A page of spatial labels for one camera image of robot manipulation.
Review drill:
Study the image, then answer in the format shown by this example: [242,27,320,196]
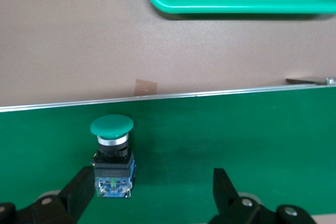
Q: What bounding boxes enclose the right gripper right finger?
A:
[209,168,316,224]

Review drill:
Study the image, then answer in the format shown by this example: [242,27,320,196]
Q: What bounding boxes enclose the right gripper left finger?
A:
[0,166,96,224]

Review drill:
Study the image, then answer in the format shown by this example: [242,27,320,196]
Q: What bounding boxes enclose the large green mushroom button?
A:
[89,115,137,199]

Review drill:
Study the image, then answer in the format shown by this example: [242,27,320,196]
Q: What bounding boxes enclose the green conveyor belt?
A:
[0,77,336,224]

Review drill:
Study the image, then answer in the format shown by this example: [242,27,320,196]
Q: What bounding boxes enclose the brown tape piece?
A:
[134,79,158,96]

